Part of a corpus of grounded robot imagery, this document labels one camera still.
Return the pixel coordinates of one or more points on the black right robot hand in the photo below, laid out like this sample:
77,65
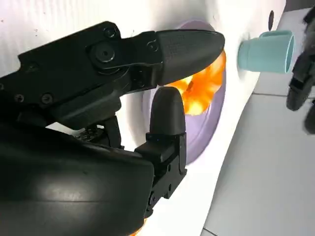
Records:
73,172

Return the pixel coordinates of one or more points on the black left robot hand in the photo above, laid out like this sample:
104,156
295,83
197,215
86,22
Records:
301,81

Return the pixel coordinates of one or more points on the pale green mug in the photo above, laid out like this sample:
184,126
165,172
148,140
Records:
263,52

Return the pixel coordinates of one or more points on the lilac plate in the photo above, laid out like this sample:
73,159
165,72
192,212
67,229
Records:
211,123

